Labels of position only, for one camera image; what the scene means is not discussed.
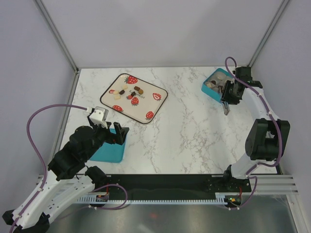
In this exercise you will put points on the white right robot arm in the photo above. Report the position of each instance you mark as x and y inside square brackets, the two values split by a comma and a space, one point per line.
[266, 141]

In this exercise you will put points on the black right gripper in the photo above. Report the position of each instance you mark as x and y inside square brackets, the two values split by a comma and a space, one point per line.
[225, 97]

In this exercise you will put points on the teal box lid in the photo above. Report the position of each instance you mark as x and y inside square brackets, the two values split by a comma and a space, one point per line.
[109, 153]

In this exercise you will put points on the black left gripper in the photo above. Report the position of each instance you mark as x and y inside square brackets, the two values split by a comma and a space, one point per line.
[119, 137]

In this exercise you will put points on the teal chocolate box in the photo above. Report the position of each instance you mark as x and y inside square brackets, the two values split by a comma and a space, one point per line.
[213, 92]

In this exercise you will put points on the strawberry print tray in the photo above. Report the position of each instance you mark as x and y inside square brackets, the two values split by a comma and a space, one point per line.
[141, 108]

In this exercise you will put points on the metal serving tongs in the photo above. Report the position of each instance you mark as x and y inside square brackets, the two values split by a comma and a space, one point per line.
[223, 103]

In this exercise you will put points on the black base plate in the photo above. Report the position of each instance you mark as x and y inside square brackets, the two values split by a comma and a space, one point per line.
[165, 187]

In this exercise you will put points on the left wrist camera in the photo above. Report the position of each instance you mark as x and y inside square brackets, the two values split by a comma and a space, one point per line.
[96, 114]

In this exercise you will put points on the aluminium frame rail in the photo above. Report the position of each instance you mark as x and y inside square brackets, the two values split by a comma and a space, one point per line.
[260, 184]

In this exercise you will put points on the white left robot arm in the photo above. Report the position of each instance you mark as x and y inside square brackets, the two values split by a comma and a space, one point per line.
[60, 170]

